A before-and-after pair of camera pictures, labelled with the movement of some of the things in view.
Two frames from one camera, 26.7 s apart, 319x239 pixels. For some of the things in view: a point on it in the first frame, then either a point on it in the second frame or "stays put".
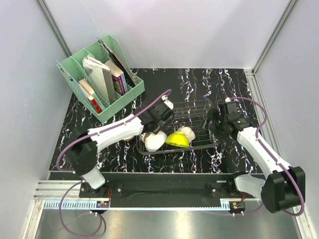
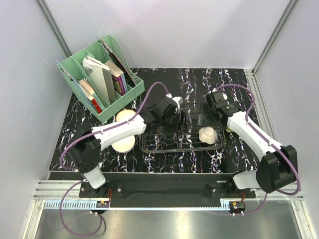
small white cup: [189, 133] → [207, 135]
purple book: [118, 79] stays put
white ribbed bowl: [153, 142] → [124, 146]
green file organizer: [101, 76] stays put
